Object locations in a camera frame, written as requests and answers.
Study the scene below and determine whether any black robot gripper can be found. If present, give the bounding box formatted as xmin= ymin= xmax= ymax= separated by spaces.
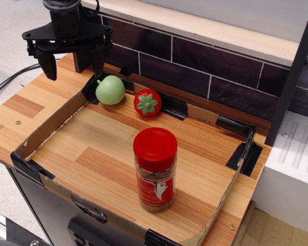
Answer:
xmin=22 ymin=1 xmax=113 ymax=81

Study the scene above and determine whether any red-lidded basil spice bottle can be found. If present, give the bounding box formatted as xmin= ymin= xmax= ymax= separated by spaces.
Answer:
xmin=133 ymin=128 xmax=178 ymax=213

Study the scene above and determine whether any cardboard fence with black tape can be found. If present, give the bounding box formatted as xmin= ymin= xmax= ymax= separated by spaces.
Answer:
xmin=7 ymin=75 xmax=264 ymax=245

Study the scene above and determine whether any green toy apple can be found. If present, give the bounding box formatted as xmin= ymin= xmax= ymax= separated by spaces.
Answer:
xmin=95 ymin=75 xmax=125 ymax=105

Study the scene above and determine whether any red toy tomato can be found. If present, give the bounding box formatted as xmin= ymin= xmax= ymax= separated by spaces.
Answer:
xmin=133 ymin=89 xmax=162 ymax=117

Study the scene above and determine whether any light wooden shelf board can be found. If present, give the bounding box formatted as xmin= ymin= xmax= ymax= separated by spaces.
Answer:
xmin=81 ymin=0 xmax=300 ymax=68

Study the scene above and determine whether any white drainboard counter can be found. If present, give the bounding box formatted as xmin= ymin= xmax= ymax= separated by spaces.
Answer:
xmin=253 ymin=112 xmax=308 ymax=232

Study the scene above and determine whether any dark left shelf post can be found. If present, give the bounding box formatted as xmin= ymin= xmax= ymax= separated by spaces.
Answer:
xmin=73 ymin=51 xmax=92 ymax=73

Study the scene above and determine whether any dark shelf post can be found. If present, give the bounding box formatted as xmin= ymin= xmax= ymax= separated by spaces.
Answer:
xmin=265 ymin=20 xmax=308 ymax=147
xmin=73 ymin=51 xmax=92 ymax=73

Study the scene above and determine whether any black floor cable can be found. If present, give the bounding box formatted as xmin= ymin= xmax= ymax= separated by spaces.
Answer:
xmin=0 ymin=57 xmax=61 ymax=99

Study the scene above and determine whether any dark right shelf post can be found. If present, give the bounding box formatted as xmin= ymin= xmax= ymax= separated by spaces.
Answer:
xmin=265 ymin=20 xmax=308 ymax=147

